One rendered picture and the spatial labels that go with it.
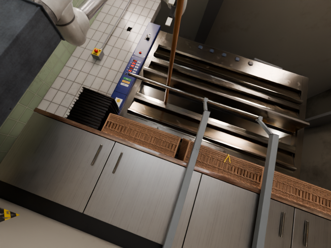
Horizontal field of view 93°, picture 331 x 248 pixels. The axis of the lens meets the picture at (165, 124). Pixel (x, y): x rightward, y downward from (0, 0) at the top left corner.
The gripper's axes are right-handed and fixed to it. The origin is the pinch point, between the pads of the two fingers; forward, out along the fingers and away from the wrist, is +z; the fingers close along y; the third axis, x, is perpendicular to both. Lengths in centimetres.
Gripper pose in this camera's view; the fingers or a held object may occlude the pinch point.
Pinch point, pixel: (169, 14)
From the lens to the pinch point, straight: 115.5
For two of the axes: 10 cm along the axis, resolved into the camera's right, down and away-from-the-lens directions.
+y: 1.2, -2.8, -9.5
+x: 9.5, 3.0, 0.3
